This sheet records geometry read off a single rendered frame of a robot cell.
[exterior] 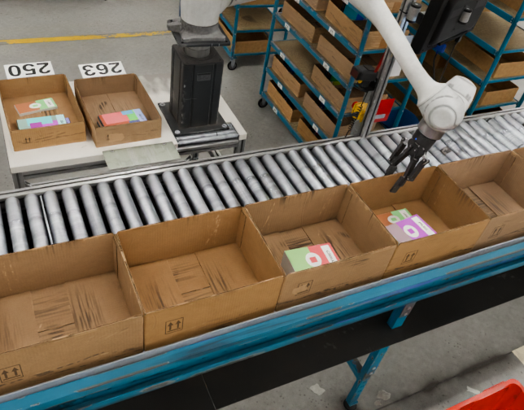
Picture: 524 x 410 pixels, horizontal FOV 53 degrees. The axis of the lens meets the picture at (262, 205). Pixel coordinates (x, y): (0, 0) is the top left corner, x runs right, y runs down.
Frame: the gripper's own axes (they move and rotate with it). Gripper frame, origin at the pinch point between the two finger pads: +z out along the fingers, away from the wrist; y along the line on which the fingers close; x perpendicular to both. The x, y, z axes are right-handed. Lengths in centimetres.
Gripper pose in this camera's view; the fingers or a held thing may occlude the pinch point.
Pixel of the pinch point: (392, 180)
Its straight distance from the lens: 193.3
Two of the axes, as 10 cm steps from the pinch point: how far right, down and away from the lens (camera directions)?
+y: -4.2, -6.7, 6.2
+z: -4.5, 7.4, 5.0
